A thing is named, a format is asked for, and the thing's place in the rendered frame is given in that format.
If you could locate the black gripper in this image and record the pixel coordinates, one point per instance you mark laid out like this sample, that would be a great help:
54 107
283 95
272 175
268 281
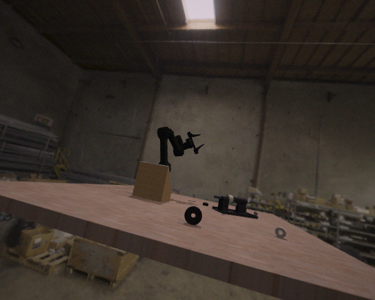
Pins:
190 135

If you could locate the black ring-shaped disc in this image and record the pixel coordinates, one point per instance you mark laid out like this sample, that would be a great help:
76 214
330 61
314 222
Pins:
193 220

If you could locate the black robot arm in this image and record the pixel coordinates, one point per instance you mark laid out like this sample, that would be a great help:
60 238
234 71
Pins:
163 134

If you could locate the grey flat washer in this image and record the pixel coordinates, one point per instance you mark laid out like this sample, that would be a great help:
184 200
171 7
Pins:
283 232

